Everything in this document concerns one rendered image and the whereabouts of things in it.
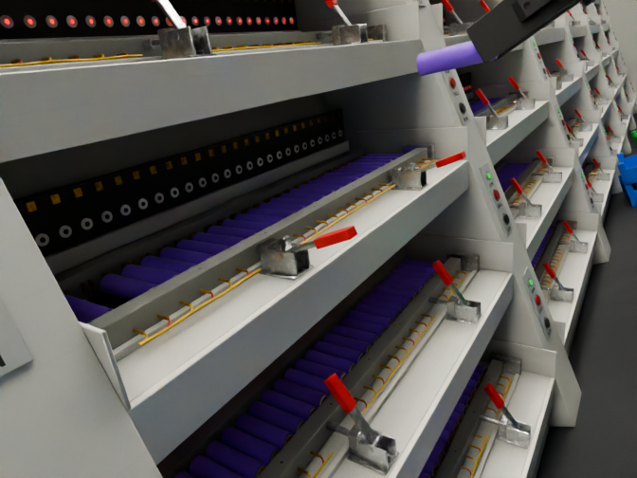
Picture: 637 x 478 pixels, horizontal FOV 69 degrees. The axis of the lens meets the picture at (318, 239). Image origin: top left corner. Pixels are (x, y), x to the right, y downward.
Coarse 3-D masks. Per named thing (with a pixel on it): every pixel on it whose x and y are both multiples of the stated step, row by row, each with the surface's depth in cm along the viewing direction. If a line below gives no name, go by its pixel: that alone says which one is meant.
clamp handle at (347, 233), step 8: (336, 232) 35; (344, 232) 35; (352, 232) 35; (288, 240) 39; (320, 240) 36; (328, 240) 36; (336, 240) 35; (344, 240) 35; (288, 248) 39; (296, 248) 38; (304, 248) 38
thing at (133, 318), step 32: (416, 160) 69; (352, 192) 54; (384, 192) 57; (288, 224) 45; (224, 256) 39; (256, 256) 41; (160, 288) 34; (192, 288) 36; (96, 320) 31; (128, 320) 31; (160, 320) 33
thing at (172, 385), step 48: (336, 144) 76; (384, 144) 78; (432, 144) 72; (240, 192) 58; (432, 192) 60; (96, 240) 43; (384, 240) 50; (240, 288) 38; (288, 288) 37; (336, 288) 42; (96, 336) 24; (192, 336) 32; (240, 336) 32; (288, 336) 37; (144, 384) 27; (192, 384) 29; (240, 384) 33; (144, 432) 26
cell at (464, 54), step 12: (444, 48) 38; (456, 48) 37; (468, 48) 36; (420, 60) 39; (432, 60) 38; (444, 60) 38; (456, 60) 37; (468, 60) 37; (480, 60) 37; (492, 60) 36; (420, 72) 39; (432, 72) 39
